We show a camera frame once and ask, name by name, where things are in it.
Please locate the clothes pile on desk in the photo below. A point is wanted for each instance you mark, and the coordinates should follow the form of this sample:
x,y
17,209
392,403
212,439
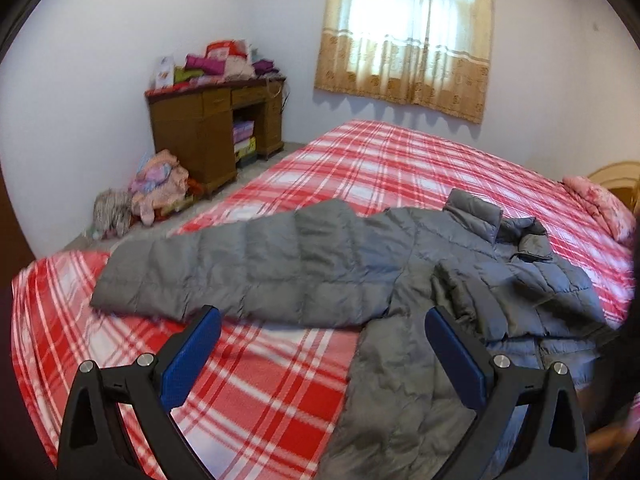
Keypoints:
x,y
223,61

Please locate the red plaid bed sheet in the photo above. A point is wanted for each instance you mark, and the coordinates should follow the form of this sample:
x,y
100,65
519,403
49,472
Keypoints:
x,y
268,398

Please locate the boxes under desk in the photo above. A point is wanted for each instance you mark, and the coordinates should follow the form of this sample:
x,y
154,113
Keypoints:
x,y
244,143

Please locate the white card on desk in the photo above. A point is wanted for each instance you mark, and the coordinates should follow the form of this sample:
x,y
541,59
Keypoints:
x,y
164,75

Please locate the cream wooden headboard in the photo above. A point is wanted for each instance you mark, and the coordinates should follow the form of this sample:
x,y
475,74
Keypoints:
x,y
622,180

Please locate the beige window curtain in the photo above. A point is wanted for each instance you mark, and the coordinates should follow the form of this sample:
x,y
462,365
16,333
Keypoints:
x,y
428,53

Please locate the brown wooden desk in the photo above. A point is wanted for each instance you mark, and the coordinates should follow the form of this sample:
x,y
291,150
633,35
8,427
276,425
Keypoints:
x,y
196,124

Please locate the clothes pile on floor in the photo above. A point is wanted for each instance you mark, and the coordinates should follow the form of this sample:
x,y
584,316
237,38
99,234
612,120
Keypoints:
x,y
161,187

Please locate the pink floral folded blanket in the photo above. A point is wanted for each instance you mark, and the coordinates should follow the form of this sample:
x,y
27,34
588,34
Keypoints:
x,y
604,207

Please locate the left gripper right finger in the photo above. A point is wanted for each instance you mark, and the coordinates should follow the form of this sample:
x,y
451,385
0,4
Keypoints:
x,y
551,441

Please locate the grey puffer jacket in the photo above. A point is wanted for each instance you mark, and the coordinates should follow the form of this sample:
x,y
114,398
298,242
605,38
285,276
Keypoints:
x,y
323,266

